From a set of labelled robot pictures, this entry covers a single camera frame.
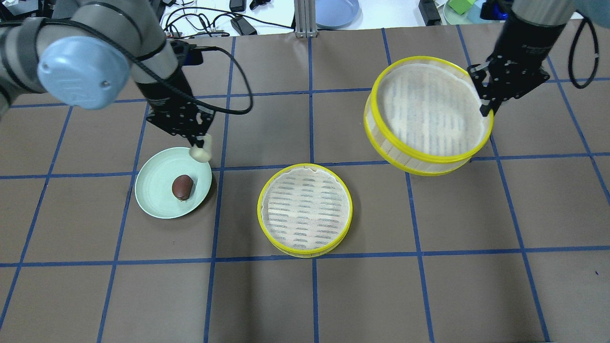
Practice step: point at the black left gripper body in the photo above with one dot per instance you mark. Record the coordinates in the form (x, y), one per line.
(163, 97)

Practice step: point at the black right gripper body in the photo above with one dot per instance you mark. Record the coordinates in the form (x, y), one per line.
(523, 46)

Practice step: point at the white bun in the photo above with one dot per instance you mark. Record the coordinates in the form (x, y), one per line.
(204, 154)

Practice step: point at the yellow bamboo steamer layer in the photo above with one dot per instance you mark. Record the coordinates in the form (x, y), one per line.
(305, 210)
(423, 115)

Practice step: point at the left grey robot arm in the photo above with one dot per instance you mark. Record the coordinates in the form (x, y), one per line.
(87, 59)

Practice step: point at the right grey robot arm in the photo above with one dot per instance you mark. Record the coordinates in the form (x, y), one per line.
(531, 29)

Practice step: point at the green bowl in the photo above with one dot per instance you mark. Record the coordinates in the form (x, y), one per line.
(470, 16)

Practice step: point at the light green plate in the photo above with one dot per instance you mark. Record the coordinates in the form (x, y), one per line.
(153, 185)

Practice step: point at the brown bun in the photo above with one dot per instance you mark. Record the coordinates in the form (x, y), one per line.
(182, 187)

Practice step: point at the green foam cube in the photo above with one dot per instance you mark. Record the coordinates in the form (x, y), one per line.
(460, 6)

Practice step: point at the black power adapter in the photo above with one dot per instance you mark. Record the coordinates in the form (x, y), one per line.
(242, 26)

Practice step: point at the blue plate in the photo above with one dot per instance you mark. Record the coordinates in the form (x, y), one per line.
(335, 14)

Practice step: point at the aluminium frame post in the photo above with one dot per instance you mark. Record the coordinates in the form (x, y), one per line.
(305, 21)

